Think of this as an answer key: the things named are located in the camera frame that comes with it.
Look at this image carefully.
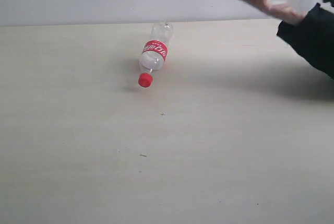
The clear bottle red label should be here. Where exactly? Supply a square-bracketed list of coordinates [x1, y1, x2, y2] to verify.
[138, 22, 173, 88]

